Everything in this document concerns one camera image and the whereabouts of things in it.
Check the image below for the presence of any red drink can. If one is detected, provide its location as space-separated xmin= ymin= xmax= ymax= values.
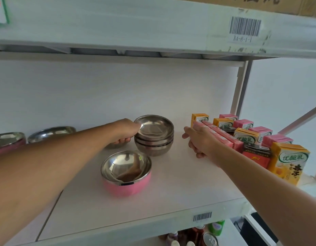
xmin=202 ymin=232 xmax=219 ymax=246

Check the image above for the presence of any white metal shelf rack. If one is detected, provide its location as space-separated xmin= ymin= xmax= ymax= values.
xmin=0 ymin=0 xmax=316 ymax=246

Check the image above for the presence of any group of brown tea bottles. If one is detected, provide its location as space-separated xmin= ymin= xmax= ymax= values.
xmin=158 ymin=224 xmax=207 ymax=246

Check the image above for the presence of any red black drink carton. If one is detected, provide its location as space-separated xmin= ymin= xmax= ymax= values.
xmin=242 ymin=142 xmax=272 ymax=170

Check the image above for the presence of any person's right forearm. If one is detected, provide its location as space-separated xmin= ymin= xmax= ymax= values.
xmin=217 ymin=145 xmax=316 ymax=246

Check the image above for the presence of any person's left forearm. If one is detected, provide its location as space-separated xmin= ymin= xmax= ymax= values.
xmin=0 ymin=121 xmax=112 ymax=246

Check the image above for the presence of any white barcode label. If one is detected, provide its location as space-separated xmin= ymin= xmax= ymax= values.
xmin=229 ymin=16 xmax=262 ymax=44
xmin=193 ymin=212 xmax=213 ymax=223

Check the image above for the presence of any person's left hand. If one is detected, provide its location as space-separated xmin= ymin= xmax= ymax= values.
xmin=106 ymin=118 xmax=142 ymax=146

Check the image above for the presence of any green drink can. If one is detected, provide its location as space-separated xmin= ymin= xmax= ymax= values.
xmin=208 ymin=220 xmax=225 ymax=236

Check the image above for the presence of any yellow drink carton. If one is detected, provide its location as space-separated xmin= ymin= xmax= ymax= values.
xmin=233 ymin=127 xmax=261 ymax=146
xmin=190 ymin=113 xmax=210 ymax=127
xmin=267 ymin=142 xmax=311 ymax=186
xmin=213 ymin=118 xmax=234 ymax=129

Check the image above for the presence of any person's right hand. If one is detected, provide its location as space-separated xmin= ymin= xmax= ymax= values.
xmin=182 ymin=121 xmax=226 ymax=167

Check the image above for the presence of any brown cardboard carton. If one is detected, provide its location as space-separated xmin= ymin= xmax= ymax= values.
xmin=173 ymin=0 xmax=316 ymax=18

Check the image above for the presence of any pink steel bowl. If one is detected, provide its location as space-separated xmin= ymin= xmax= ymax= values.
xmin=0 ymin=132 xmax=27 ymax=157
xmin=100 ymin=150 xmax=152 ymax=197

